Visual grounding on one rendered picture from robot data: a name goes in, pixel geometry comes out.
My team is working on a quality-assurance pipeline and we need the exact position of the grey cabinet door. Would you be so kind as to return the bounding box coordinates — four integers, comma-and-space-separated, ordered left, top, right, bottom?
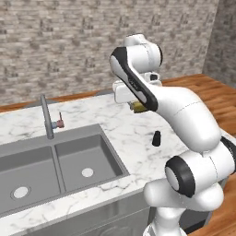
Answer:
18, 191, 152, 236

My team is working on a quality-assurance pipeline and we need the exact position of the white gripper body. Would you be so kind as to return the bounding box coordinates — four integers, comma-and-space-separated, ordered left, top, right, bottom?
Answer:
112, 79, 141, 105

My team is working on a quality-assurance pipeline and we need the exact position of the grey double sink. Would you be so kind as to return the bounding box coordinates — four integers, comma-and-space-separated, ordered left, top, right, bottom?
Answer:
0, 123, 131, 219

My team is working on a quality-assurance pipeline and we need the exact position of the red and blue tap handle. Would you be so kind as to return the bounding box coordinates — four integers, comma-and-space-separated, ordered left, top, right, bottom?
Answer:
51, 112, 65, 130

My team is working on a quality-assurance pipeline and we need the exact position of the black tapered small bottle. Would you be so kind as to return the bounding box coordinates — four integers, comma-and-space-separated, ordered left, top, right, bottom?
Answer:
151, 130, 162, 148

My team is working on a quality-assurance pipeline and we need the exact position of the olive yellow small object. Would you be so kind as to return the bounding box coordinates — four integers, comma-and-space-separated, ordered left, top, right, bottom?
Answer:
132, 101, 148, 113

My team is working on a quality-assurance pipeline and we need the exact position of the grey tap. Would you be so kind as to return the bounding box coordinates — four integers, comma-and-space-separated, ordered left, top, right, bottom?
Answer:
40, 93, 55, 140

